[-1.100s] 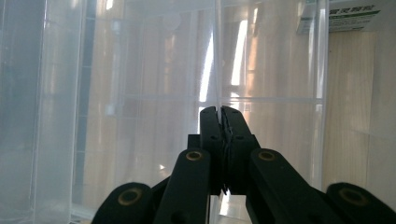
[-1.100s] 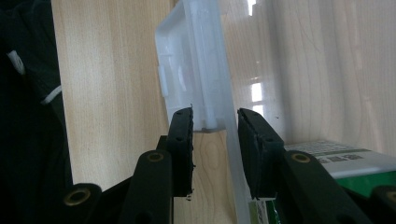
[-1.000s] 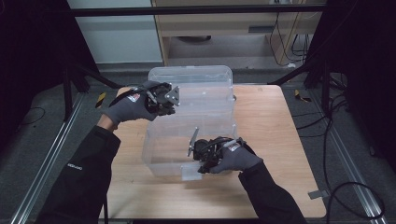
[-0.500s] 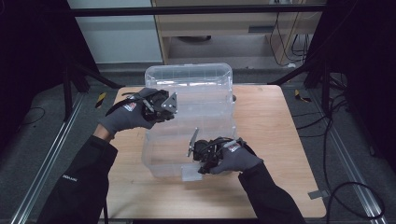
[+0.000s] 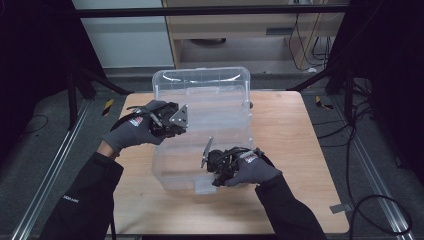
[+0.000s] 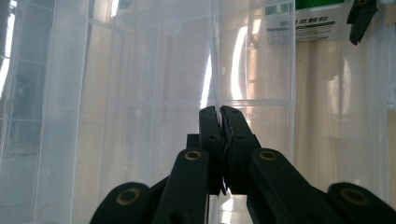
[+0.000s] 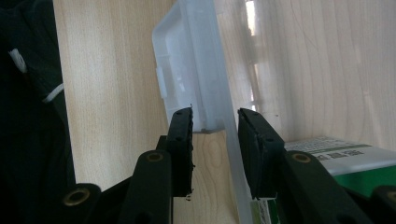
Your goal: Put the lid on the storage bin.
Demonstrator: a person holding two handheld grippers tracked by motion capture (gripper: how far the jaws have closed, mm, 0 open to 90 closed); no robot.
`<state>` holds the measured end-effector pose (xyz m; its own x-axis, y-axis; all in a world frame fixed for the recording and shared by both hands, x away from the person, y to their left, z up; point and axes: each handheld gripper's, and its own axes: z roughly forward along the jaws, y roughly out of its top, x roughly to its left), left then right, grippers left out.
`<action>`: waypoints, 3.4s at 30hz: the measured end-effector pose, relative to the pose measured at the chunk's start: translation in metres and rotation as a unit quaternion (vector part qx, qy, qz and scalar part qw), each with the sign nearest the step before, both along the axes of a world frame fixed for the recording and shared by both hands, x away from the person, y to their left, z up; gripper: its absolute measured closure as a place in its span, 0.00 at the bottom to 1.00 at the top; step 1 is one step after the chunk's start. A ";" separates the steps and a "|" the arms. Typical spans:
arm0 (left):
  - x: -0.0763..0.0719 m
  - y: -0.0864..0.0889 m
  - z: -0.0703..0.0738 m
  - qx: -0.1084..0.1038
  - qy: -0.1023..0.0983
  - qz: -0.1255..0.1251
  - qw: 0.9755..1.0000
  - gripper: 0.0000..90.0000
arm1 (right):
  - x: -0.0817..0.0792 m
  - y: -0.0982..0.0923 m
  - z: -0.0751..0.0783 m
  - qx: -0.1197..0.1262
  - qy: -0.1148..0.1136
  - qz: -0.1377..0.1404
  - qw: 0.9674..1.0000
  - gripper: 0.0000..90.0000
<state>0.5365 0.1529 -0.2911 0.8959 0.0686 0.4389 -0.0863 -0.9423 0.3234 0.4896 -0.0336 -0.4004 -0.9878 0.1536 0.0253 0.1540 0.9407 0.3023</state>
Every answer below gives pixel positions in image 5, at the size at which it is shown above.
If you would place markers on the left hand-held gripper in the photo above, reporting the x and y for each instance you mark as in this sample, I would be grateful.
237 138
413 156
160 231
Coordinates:
166 120

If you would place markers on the black round table grommet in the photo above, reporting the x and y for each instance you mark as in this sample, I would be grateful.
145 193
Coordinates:
251 105

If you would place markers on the grey tape piece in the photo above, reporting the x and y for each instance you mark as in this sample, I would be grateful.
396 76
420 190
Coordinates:
340 208

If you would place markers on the black metal stand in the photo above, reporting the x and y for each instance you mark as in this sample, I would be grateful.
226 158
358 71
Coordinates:
348 96
71 100

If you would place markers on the black horizontal frame bar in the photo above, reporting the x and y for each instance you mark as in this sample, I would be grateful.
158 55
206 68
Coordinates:
200 11

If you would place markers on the clear plastic storage box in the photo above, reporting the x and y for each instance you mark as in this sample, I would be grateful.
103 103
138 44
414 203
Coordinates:
216 100

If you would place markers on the person's left hand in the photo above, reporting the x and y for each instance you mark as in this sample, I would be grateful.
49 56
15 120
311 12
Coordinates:
133 133

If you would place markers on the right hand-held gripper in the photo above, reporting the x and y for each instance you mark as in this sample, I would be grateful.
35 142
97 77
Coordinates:
220 160

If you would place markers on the person's right hand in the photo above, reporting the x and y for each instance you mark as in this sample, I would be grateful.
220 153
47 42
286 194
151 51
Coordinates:
255 171

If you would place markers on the yellow black striped tape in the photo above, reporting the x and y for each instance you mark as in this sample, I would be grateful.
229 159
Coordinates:
322 103
107 106

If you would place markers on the light wooden desk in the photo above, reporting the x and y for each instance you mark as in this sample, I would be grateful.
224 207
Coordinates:
233 25

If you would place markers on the aluminium floor rail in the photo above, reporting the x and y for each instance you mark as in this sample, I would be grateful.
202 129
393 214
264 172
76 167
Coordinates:
50 173
376 186

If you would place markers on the white cabinet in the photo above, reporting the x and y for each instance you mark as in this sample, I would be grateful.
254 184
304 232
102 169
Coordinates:
126 40

